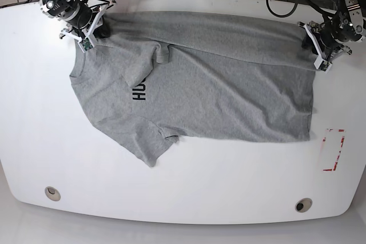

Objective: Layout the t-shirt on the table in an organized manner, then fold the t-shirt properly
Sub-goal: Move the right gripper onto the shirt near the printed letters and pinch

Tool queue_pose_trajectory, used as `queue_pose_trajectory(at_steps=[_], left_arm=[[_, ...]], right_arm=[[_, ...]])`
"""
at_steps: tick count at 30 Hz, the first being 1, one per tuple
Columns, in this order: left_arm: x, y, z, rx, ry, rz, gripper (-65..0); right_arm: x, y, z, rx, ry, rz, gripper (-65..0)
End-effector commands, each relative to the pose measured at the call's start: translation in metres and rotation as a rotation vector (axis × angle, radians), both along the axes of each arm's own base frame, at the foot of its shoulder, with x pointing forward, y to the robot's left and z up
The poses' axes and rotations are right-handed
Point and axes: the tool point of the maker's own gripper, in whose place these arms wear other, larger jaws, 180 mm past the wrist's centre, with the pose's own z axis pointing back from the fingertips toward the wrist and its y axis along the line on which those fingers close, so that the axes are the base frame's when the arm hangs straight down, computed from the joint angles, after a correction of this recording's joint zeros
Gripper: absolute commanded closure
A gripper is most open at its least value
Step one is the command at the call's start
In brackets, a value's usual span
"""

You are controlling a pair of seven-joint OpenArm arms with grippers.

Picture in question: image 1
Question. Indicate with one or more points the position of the table grommet hole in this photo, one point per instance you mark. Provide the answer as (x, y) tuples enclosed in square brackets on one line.
[(52, 193), (303, 205)]

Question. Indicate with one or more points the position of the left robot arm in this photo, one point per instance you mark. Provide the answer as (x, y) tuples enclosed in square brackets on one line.
[(347, 23)]

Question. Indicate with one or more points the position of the left table grommet hole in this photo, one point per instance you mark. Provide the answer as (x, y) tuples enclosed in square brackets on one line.
[(52, 193)]

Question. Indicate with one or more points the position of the grey t-shirt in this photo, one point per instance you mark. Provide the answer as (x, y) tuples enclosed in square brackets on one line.
[(163, 75)]

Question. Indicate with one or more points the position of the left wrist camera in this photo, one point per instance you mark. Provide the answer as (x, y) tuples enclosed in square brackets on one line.
[(322, 64)]

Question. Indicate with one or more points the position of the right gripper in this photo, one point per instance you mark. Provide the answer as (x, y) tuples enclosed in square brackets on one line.
[(88, 22)]

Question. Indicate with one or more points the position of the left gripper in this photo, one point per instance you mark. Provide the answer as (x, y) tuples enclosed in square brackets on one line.
[(319, 41)]

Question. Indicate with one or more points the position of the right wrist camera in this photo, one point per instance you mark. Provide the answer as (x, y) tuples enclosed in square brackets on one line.
[(85, 45)]

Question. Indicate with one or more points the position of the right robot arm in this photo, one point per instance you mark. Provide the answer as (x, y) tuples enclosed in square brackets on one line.
[(58, 8)]

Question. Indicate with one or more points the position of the right table grommet hole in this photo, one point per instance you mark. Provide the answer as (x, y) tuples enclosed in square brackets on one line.
[(303, 205)]

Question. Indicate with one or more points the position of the red tape rectangle marking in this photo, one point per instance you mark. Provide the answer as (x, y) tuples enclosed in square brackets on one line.
[(331, 148)]

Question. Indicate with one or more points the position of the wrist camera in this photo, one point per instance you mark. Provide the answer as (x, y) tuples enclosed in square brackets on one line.
[(322, 64), (85, 45)]

